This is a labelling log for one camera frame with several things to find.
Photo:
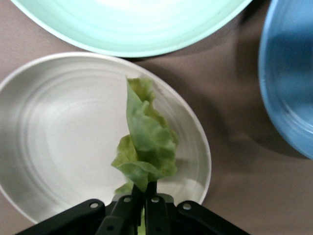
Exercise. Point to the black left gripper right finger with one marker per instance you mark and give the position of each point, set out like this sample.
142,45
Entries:
156,215

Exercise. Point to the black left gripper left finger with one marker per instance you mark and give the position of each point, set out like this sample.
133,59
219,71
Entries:
117,218

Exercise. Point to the green lettuce leaf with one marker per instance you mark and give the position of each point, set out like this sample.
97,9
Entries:
149,137

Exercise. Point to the beige plate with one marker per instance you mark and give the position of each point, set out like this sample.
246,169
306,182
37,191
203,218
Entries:
61,137

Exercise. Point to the blue plate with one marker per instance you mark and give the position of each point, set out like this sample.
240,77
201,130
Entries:
288,80

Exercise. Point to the light green plate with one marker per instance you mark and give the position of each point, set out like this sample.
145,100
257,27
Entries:
132,24

